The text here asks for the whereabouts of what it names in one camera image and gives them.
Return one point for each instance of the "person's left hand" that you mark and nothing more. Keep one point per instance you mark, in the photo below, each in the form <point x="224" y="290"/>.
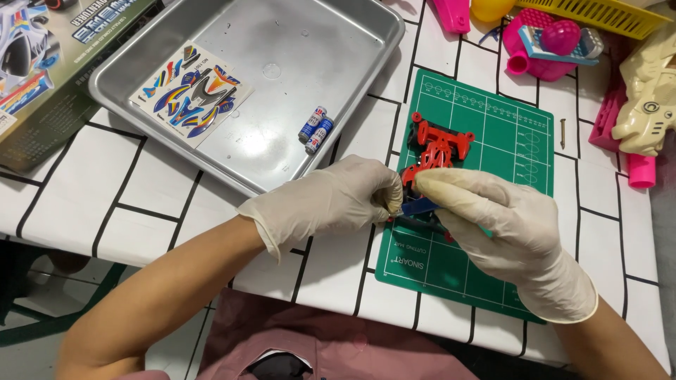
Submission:
<point x="322" y="200"/>

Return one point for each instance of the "pink plastic toy gun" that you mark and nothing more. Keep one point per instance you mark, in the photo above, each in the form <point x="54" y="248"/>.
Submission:
<point x="607" y="124"/>

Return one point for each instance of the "red toy car chassis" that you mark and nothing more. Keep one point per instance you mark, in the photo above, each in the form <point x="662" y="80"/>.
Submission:
<point x="438" y="142"/>

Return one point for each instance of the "green cutting mat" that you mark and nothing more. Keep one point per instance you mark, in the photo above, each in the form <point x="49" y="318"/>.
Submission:
<point x="501" y="142"/>

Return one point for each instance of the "person's left fingers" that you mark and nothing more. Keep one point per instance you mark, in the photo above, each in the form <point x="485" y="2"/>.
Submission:
<point x="383" y="187"/>

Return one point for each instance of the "green chair frame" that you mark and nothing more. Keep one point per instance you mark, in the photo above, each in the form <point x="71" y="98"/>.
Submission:
<point x="31" y="316"/>

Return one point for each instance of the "person's right hand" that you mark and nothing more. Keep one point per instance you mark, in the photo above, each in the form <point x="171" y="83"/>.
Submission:
<point x="517" y="243"/>

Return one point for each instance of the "yellow plastic basket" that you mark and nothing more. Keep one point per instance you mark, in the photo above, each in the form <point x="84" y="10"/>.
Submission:
<point x="597" y="16"/>

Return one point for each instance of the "pink plastic toy basket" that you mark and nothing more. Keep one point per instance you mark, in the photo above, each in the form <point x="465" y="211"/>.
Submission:
<point x="523" y="68"/>

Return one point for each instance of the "grey white toy piece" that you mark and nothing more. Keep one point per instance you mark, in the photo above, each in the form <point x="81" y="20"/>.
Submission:
<point x="592" y="43"/>

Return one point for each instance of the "person's pink shirt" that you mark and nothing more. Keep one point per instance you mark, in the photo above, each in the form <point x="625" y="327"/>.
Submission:
<point x="343" y="343"/>

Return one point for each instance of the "blue white battery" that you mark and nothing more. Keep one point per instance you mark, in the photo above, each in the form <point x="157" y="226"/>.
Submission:
<point x="320" y="135"/>
<point x="312" y="123"/>

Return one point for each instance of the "colourful sticker sheet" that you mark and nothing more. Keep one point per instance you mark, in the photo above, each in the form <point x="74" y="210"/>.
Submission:
<point x="193" y="92"/>

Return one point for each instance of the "toy car kit box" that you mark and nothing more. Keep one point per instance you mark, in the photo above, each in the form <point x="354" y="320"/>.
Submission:
<point x="63" y="58"/>

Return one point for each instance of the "pink plastic toy piece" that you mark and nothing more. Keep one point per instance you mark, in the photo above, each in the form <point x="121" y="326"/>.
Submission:
<point x="453" y="15"/>

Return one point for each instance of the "magenta plastic ball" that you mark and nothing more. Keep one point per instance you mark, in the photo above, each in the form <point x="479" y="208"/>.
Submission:
<point x="561" y="37"/>

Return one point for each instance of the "blue plastic toy tray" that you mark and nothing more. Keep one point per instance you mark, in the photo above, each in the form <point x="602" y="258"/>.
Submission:
<point x="538" y="47"/>

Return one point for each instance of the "cream plastic toy gun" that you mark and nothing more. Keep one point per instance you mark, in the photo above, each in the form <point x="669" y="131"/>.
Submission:
<point x="647" y="100"/>

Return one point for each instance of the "small brass screw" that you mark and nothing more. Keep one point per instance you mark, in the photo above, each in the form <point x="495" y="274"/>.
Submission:
<point x="563" y="133"/>

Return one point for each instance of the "silver metal tray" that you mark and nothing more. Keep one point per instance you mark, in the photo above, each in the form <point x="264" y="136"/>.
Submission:
<point x="295" y="53"/>

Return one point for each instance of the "black tool with red tip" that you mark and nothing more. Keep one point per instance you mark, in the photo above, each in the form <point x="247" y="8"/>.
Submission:
<point x="422" y="226"/>

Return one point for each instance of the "yellow plastic ball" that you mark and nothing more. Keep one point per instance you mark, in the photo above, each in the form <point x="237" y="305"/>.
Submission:
<point x="491" y="9"/>

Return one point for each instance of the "white black-lined tablecloth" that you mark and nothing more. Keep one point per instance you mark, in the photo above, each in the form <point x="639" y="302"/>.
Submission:
<point x="105" y="190"/>

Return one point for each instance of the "person's right fingers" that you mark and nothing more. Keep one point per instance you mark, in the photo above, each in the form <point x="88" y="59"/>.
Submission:
<point x="459" y="190"/>

